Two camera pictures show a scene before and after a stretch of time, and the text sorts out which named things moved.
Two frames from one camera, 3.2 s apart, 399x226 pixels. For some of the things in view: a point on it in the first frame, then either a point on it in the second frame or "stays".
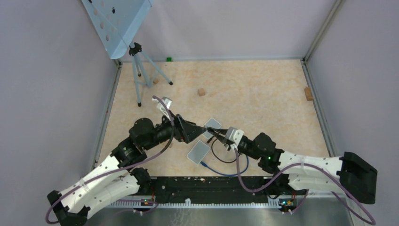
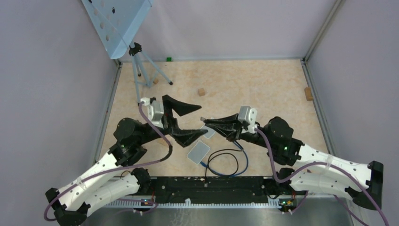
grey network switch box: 198,152 stays
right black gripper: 220,136 -> 232,131
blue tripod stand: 145,72 stays
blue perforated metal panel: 117,22 stays
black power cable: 211,147 -> 208,161
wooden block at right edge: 308,93 stays
